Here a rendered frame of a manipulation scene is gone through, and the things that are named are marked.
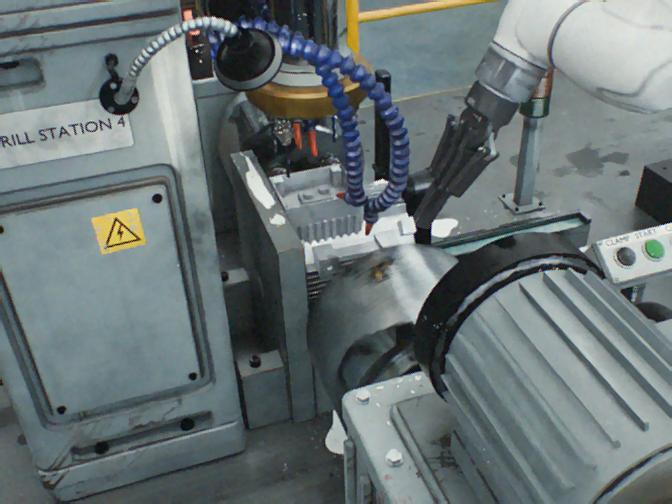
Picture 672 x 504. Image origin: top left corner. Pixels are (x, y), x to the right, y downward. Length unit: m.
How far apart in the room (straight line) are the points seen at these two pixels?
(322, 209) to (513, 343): 0.58
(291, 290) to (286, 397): 0.22
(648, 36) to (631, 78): 0.05
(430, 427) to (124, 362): 0.46
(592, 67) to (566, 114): 1.22
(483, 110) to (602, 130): 1.07
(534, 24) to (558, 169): 0.90
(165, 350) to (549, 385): 0.60
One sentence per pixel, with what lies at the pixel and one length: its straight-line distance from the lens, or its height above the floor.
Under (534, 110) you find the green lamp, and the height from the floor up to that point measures 1.05.
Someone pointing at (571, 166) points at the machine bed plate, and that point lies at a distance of 1.97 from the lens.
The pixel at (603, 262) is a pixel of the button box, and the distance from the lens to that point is 1.19.
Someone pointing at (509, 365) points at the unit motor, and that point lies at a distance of 0.60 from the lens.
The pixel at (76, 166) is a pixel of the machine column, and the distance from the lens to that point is 0.88.
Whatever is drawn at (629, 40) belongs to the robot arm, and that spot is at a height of 1.41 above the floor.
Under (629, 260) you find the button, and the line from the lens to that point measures 1.19.
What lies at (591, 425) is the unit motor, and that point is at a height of 1.34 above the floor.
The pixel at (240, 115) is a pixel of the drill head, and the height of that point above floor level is 1.13.
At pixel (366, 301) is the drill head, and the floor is 1.15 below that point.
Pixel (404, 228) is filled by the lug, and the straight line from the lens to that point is 1.18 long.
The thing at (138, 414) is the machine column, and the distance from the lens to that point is 1.12.
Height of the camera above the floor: 1.74
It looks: 36 degrees down
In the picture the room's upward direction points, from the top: 2 degrees counter-clockwise
